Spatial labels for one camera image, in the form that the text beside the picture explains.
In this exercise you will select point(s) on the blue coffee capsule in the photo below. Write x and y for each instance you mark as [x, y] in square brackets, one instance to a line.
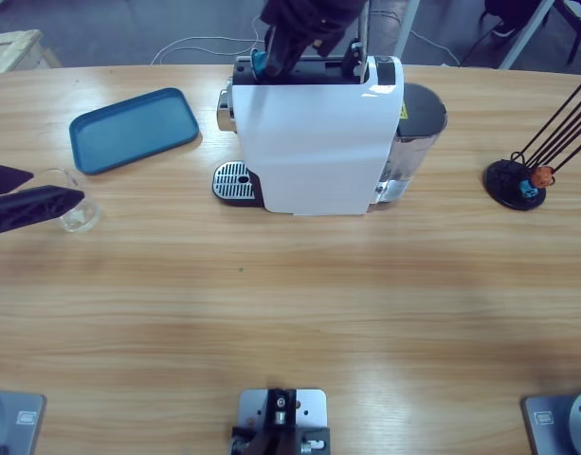
[527, 188]
[258, 61]

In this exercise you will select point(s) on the dark coffee machine water tank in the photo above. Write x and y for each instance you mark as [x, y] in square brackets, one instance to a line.
[423, 114]

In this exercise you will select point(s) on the black capsule holder with rods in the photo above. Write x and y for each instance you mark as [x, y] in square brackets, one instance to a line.
[501, 177]

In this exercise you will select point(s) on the white upright post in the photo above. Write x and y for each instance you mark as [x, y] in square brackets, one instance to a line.
[406, 33]

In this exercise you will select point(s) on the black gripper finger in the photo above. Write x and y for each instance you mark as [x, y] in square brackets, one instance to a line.
[5, 179]
[277, 49]
[297, 52]
[34, 206]

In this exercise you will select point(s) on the white slanted frame leg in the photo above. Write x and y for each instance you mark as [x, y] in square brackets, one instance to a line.
[527, 35]

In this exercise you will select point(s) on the white capsule coffee machine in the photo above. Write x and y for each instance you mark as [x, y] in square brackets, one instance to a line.
[314, 142]

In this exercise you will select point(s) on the black chair leg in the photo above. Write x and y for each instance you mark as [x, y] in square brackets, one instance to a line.
[579, 38]

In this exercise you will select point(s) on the arm grey base plate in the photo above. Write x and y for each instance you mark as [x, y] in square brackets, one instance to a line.
[555, 422]
[15, 422]

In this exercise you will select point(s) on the orange coffee capsule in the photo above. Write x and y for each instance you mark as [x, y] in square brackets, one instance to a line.
[540, 176]

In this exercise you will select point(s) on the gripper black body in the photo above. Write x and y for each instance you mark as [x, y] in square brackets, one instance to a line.
[314, 19]

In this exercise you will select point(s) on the silver coffee machine lever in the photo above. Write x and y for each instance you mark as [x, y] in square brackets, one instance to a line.
[364, 33]

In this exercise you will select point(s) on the black sneaker white sole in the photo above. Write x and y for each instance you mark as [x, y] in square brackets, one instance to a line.
[505, 29]

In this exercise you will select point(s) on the grey mount plate dark post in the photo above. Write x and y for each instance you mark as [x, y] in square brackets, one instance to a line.
[280, 417]

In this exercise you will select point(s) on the clear glass cup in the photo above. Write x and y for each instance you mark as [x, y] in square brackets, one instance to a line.
[79, 218]

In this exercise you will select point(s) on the light wooden crate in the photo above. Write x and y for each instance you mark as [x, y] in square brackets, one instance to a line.
[12, 49]

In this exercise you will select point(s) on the teal rectangular tray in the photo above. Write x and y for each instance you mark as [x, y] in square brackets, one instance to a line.
[133, 130]

